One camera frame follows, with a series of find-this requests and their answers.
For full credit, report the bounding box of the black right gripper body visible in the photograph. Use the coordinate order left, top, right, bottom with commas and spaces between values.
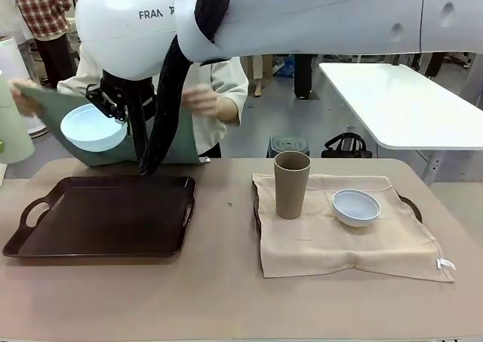
99, 72, 156, 112

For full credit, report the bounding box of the pale green tall cup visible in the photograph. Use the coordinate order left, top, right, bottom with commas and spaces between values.
0, 69, 36, 165

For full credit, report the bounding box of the light blue bowl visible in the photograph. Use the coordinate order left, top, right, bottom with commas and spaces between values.
60, 103, 130, 153

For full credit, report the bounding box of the green cloth mat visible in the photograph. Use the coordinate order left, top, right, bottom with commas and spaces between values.
14, 82, 202, 168

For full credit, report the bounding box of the brown tall cup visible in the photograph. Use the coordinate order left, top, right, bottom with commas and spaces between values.
272, 150, 312, 220

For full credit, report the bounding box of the white bowl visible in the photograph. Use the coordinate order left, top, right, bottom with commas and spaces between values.
331, 188, 382, 228

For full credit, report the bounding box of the beige cloth mat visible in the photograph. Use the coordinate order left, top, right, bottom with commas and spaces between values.
251, 172, 457, 284

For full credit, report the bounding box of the person's left forearm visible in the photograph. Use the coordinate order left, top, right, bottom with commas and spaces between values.
215, 97, 242, 123

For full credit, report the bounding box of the person's right hand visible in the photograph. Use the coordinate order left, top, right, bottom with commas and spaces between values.
11, 79, 43, 117

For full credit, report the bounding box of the person's left hand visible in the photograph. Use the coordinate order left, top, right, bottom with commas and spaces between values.
182, 85, 220, 119

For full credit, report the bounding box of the white cylindrical air purifier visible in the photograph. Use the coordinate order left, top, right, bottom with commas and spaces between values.
0, 35, 50, 140

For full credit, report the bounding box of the person in cream shirt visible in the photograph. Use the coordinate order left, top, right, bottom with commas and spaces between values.
56, 49, 251, 159

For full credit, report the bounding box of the bystander in red plaid shirt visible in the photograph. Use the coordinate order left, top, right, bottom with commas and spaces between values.
8, 0, 75, 91

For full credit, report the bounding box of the bystander in beige trousers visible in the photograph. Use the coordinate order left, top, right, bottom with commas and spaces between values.
248, 54, 266, 98

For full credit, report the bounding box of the blue plastic stool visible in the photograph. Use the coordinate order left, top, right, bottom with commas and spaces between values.
266, 134, 311, 159

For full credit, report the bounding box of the black handbag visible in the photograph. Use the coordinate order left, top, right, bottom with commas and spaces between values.
321, 132, 374, 159

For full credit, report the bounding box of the white side table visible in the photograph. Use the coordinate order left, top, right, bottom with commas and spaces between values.
318, 62, 483, 186

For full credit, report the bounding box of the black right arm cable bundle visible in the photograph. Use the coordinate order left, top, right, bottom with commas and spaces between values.
137, 0, 237, 177

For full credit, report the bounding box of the dark brown handled tray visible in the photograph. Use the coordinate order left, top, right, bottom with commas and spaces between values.
253, 194, 423, 238
2, 175, 198, 259

